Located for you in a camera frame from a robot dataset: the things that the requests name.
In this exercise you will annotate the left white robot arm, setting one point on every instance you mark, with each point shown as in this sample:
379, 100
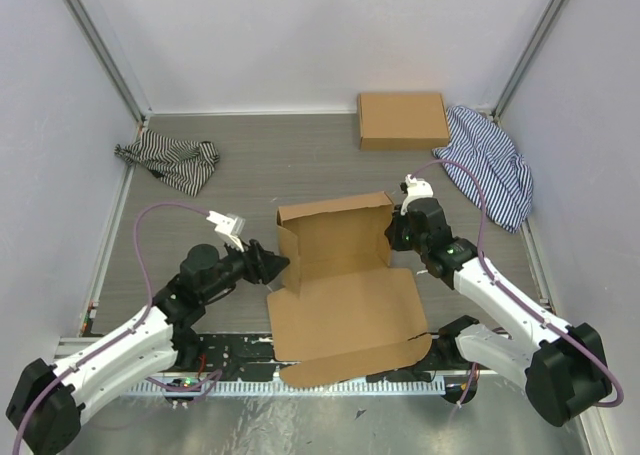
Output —
52, 401

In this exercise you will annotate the folded brown cardboard box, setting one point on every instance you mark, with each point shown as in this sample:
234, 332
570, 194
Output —
402, 121

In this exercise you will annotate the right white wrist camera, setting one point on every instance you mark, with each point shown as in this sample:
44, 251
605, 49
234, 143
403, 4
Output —
414, 189

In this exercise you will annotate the right aluminium frame post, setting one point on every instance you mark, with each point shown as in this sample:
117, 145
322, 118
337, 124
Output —
536, 41

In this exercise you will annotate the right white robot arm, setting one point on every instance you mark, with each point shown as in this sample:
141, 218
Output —
560, 367

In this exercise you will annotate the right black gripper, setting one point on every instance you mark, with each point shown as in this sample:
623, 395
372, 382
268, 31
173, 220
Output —
393, 231

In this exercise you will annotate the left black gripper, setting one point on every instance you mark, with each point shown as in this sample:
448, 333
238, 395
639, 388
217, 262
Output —
270, 265

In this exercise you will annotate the blue white striped cloth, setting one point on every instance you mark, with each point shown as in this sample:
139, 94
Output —
482, 159

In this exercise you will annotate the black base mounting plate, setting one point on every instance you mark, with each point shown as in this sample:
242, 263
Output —
252, 357

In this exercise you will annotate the black white striped cloth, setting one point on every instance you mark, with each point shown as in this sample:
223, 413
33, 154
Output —
184, 165

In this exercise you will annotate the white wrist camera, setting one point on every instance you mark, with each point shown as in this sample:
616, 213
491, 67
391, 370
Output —
229, 228
414, 189

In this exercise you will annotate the aluminium rail front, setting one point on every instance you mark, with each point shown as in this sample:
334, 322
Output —
69, 346

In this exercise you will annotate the aluminium frame post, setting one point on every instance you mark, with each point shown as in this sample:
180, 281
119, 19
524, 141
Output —
103, 50
536, 41

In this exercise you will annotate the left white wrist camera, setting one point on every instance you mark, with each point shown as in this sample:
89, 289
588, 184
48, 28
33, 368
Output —
229, 228

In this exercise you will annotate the left aluminium frame post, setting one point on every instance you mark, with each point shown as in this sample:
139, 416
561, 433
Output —
103, 50

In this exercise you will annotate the grey slotted cable duct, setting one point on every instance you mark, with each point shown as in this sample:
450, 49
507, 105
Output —
355, 387

